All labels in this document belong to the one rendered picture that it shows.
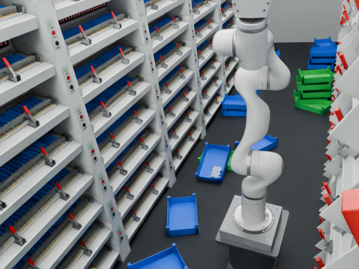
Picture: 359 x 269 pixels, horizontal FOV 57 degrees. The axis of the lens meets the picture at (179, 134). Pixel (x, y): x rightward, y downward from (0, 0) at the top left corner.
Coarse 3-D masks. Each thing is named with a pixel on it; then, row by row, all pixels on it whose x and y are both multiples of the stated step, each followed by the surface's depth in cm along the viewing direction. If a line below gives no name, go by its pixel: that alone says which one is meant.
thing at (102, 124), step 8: (128, 72) 209; (136, 72) 207; (144, 80) 208; (136, 88) 200; (144, 88) 202; (120, 96) 191; (128, 96) 192; (136, 96) 194; (120, 104) 184; (128, 104) 187; (112, 112) 177; (120, 112) 181; (104, 120) 171; (112, 120) 175; (96, 128) 165; (104, 128) 170; (96, 136) 165
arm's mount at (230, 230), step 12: (240, 204) 178; (228, 216) 173; (276, 216) 169; (228, 228) 166; (240, 228) 165; (276, 228) 164; (228, 240) 167; (240, 240) 163; (252, 240) 159; (264, 240) 158
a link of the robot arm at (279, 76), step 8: (272, 48) 126; (272, 56) 127; (272, 64) 128; (280, 64) 129; (272, 72) 131; (280, 72) 129; (288, 72) 132; (272, 80) 132; (280, 80) 131; (288, 80) 132; (272, 88) 134; (280, 88) 134
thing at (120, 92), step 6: (138, 78) 206; (132, 84) 201; (120, 90) 191; (126, 90) 196; (114, 96) 186; (108, 102) 181; (114, 102) 183; (96, 108) 174; (102, 108) 176; (90, 114) 169; (96, 114) 173; (90, 120) 167
